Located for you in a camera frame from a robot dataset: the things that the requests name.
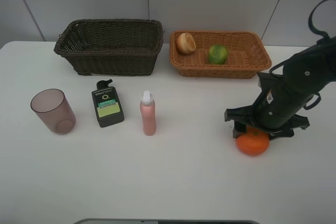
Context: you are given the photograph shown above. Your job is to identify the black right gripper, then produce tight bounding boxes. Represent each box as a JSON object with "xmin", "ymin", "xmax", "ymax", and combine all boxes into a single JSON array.
[{"xmin": 224, "ymin": 82, "xmax": 310, "ymax": 139}]

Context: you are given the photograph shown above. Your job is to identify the orange toy tangerine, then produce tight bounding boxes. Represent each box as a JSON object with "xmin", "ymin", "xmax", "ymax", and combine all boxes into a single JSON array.
[{"xmin": 236, "ymin": 126, "xmax": 270, "ymax": 156}]

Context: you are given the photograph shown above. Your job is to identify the green toy mango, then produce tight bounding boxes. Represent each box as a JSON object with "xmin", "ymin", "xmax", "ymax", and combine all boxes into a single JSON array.
[{"xmin": 208, "ymin": 45, "xmax": 228, "ymax": 65}]

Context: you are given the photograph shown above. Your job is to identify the red yellow toy apple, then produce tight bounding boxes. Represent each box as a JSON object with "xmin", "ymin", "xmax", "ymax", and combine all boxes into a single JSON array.
[{"xmin": 176, "ymin": 33, "xmax": 196, "ymax": 55}]

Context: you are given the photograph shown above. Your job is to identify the pink spray bottle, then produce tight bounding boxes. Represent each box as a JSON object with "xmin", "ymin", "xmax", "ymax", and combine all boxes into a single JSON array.
[{"xmin": 140, "ymin": 90, "xmax": 156, "ymax": 136}]

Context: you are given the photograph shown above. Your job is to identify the translucent pink plastic cup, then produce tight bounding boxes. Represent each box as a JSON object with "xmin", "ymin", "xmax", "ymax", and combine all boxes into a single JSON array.
[{"xmin": 30, "ymin": 89, "xmax": 76, "ymax": 134}]

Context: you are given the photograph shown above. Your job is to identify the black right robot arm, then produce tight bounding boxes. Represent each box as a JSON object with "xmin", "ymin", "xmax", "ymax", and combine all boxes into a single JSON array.
[{"xmin": 224, "ymin": 38, "xmax": 335, "ymax": 140}]

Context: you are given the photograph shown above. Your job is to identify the orange wicker basket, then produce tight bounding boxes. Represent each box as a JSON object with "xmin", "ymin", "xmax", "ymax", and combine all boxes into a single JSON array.
[{"xmin": 170, "ymin": 30, "xmax": 271, "ymax": 79}]

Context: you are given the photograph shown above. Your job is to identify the black lotion pump bottle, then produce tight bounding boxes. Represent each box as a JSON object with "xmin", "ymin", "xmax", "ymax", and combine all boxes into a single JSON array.
[{"xmin": 91, "ymin": 79, "xmax": 124, "ymax": 128}]

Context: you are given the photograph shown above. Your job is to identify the dark brown wicker basket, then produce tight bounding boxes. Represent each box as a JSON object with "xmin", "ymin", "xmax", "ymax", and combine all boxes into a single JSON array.
[{"xmin": 54, "ymin": 19, "xmax": 164, "ymax": 76}]

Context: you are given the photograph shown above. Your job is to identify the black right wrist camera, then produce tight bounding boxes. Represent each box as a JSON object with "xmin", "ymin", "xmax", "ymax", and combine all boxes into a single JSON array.
[{"xmin": 257, "ymin": 72, "xmax": 282, "ymax": 97}]

